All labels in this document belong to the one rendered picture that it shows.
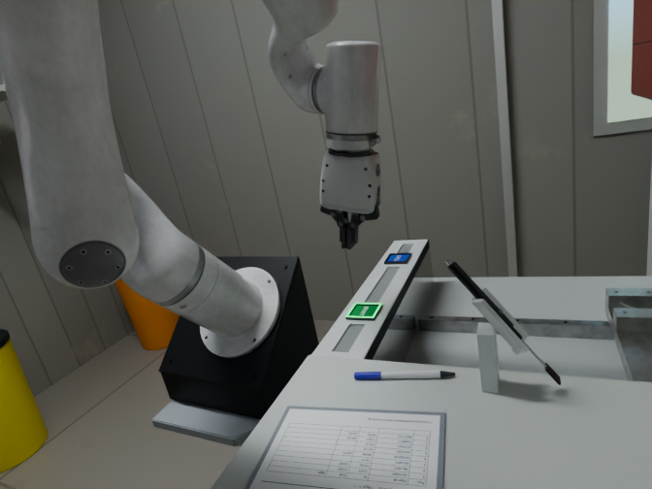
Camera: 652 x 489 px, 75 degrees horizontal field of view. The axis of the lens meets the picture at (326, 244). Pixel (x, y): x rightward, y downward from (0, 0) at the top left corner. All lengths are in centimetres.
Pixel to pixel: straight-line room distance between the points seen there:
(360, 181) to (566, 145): 160
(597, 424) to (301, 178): 220
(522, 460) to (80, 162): 57
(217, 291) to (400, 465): 41
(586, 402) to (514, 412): 8
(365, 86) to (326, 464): 51
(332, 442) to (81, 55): 50
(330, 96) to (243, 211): 223
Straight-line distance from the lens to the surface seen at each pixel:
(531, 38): 218
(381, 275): 98
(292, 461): 55
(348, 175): 71
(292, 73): 72
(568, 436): 56
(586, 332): 99
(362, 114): 68
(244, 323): 83
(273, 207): 273
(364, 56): 67
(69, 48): 53
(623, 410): 61
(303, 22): 60
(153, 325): 311
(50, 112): 55
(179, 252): 70
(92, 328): 344
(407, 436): 55
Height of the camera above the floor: 134
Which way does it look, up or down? 18 degrees down
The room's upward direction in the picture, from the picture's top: 11 degrees counter-clockwise
